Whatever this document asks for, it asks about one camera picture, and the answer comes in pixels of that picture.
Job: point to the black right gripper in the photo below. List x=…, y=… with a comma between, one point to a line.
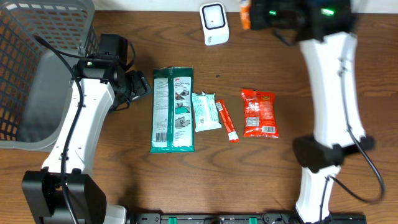
x=255, y=17

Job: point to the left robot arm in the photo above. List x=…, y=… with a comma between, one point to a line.
x=63, y=190

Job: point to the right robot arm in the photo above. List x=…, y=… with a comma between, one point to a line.
x=325, y=35

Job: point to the red and white snack packet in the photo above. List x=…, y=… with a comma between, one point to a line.
x=228, y=123

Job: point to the red snack bag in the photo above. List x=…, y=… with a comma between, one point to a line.
x=259, y=114

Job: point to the grey plastic mesh basket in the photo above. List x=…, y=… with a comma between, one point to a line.
x=36, y=86

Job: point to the orange and white snack packet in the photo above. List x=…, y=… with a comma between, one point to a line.
x=245, y=6

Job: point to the light green wipes pack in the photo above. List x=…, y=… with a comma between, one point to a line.
x=206, y=112

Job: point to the white barcode scanner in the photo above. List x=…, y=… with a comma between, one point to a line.
x=214, y=23

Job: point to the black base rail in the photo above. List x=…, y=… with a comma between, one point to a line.
x=266, y=218

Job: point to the green and white package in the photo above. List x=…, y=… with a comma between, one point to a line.
x=172, y=119

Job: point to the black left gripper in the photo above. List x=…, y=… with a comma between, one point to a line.
x=140, y=87

